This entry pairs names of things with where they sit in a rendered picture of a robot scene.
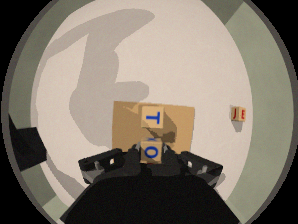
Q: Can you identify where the tan flat mat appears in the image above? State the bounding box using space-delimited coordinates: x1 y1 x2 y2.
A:
112 101 194 154

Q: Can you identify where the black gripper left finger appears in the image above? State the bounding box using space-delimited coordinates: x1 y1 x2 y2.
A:
78 142 141 184

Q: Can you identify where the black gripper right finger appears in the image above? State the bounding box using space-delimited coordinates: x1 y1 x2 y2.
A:
161 143 223 188

